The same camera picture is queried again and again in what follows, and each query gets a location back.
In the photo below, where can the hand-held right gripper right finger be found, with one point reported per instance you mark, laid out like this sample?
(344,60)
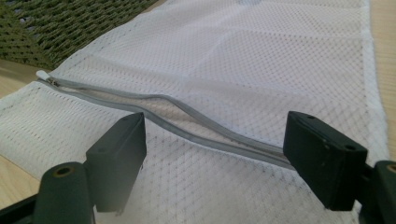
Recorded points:
(323,161)

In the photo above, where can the white mesh laundry bag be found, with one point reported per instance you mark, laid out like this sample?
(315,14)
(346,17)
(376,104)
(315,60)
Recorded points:
(218,81)

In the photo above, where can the green woven basket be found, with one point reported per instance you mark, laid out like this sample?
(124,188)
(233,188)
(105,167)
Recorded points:
(59,28)

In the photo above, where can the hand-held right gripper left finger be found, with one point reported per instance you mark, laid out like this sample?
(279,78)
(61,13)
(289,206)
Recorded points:
(116,161)

